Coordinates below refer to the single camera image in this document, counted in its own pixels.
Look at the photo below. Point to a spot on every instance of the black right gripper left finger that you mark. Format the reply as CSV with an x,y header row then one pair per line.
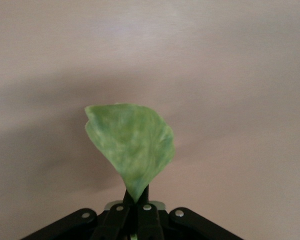
x,y
117,220

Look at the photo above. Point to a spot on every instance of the green lettuce leaf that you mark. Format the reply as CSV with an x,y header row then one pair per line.
x,y
130,142

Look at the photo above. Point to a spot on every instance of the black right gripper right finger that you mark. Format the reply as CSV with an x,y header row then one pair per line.
x,y
147,220

